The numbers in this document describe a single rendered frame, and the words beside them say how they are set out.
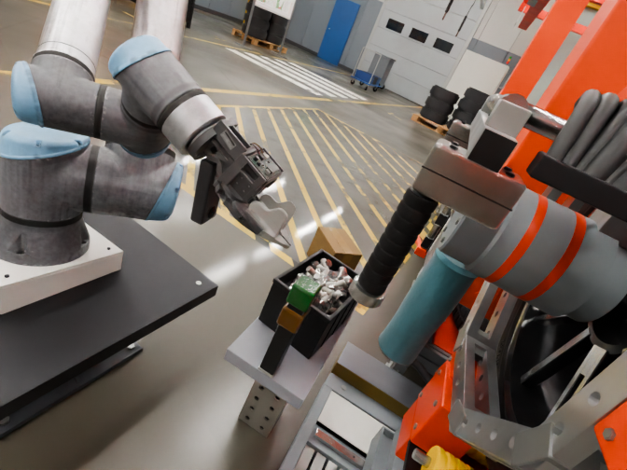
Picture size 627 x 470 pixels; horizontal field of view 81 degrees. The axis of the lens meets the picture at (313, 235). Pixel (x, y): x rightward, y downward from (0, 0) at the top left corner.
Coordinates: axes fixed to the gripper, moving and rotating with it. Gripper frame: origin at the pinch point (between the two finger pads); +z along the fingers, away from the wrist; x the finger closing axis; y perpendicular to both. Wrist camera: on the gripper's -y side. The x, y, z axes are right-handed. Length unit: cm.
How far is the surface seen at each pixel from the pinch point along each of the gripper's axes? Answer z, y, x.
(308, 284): 7.7, 0.4, -2.6
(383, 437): 61, -31, 23
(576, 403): 26.1, 25.6, -20.0
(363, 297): 10.1, 12.5, -13.5
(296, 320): 10.9, -4.6, -4.5
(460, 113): 77, 21, 844
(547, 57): 28, 86, 235
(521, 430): 29.5, 19.0, -17.8
